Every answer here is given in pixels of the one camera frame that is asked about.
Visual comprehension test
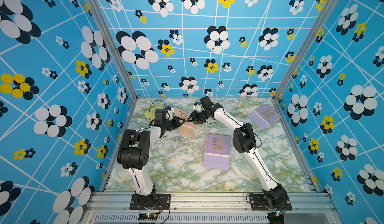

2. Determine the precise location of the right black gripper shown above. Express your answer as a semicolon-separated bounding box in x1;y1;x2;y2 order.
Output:
186;110;208;124

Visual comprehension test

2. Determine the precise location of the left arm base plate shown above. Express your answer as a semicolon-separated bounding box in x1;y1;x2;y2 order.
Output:
130;194;171;211

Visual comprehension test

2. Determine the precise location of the green desk calendar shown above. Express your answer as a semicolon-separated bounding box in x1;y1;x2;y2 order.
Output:
144;104;164;122

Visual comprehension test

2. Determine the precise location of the left green circuit board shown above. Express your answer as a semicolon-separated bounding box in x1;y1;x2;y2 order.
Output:
138;213;158;222

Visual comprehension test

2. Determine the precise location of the pink calendar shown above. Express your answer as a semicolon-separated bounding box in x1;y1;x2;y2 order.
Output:
175;107;196;138

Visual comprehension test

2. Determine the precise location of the left aluminium corner post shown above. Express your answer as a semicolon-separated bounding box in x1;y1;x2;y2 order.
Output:
85;0;138;103

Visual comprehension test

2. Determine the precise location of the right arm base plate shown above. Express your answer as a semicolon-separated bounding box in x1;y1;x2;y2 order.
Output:
246;193;293;212

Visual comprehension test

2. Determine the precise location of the right aluminium corner post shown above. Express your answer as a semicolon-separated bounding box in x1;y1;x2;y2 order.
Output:
273;0;339;103

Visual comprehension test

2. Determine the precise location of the purple calendar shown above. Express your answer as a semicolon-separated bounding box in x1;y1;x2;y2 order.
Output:
203;133;231;171
247;104;282;130

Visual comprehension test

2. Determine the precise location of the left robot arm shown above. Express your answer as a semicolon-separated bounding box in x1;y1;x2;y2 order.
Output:
117;107;182;210

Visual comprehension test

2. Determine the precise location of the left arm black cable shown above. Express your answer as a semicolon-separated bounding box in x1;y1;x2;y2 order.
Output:
148;100;167;126

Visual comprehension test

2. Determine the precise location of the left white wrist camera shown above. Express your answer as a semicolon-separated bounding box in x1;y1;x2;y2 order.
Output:
166;106;175;120

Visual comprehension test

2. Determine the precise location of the aluminium front rail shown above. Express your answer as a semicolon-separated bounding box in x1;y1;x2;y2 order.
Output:
81;192;342;224

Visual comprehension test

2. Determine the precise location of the aluminium corner post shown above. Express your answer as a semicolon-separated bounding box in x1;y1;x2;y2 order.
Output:
273;0;339;103
85;0;138;103

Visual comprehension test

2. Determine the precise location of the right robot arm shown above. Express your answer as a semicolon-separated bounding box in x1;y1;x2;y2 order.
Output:
188;96;293;211

